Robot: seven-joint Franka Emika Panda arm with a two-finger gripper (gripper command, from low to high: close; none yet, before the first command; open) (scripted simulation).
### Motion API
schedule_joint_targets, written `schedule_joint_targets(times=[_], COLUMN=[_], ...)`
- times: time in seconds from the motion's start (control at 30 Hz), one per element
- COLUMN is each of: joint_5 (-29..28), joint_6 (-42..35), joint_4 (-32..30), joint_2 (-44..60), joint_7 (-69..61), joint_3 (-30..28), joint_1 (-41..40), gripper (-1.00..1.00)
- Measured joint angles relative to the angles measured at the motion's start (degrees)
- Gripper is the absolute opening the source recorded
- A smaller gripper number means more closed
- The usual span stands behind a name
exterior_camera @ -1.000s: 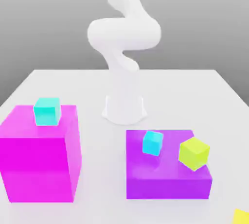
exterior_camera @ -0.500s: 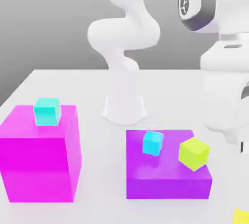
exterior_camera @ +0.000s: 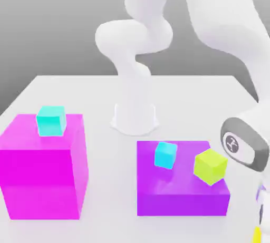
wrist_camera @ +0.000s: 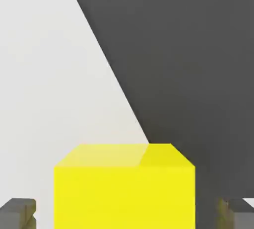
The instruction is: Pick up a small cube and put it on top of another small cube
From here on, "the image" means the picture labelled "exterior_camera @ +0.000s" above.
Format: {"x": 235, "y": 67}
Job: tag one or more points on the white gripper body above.
{"x": 265, "y": 200}

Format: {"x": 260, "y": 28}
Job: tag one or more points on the small yellow cube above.
{"x": 257, "y": 235}

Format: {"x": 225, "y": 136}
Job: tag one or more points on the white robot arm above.
{"x": 223, "y": 25}

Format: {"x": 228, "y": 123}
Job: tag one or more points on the small lime green cube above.
{"x": 209, "y": 167}

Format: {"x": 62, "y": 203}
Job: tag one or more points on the small cyan cube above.
{"x": 165, "y": 156}

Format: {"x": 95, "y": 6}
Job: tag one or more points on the small turquoise cube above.
{"x": 51, "y": 121}

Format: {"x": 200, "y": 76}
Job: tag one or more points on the large purple box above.
{"x": 181, "y": 203}

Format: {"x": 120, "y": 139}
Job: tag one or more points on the large magenta box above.
{"x": 38, "y": 175}

